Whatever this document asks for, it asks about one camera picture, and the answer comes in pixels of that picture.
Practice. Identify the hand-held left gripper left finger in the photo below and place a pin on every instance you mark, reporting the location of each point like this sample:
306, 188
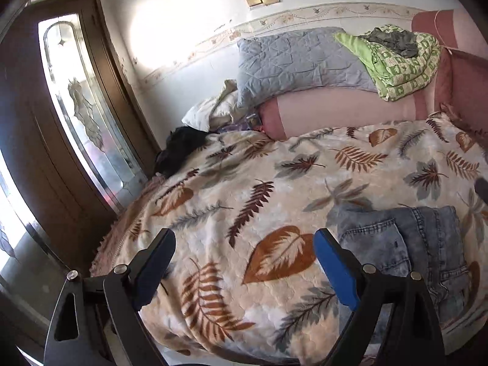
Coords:
152, 270

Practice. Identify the wooden door with patterned glass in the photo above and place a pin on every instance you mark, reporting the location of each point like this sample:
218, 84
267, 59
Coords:
38, 141

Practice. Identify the pink padded headboard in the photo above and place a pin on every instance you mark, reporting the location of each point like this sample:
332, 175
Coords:
469, 84

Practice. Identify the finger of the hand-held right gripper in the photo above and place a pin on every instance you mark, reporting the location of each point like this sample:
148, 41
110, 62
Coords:
482, 186

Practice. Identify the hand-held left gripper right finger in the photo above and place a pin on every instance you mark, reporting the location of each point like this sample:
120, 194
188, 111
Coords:
335, 267

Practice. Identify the blue denim pants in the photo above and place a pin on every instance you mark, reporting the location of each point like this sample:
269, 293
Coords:
427, 236

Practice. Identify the leaf print blanket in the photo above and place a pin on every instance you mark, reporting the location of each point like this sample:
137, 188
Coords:
247, 213

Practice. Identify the black cloth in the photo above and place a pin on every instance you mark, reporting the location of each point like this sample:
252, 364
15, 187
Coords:
179, 148

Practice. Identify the green patterned quilt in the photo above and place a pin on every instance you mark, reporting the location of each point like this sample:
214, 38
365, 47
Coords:
400, 76

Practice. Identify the purple plastic packet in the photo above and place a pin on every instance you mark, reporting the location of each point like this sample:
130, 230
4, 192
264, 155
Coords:
240, 124

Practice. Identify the cream pillow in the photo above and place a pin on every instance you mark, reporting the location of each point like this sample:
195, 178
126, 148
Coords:
207, 114

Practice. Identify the grey crumpled cloth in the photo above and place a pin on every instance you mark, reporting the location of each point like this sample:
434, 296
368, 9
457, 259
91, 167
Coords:
396, 40

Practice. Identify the pink bolster cushion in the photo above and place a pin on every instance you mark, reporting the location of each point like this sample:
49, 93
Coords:
343, 114

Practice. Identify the grey quilted pillow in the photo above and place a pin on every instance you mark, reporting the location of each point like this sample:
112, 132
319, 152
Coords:
297, 61

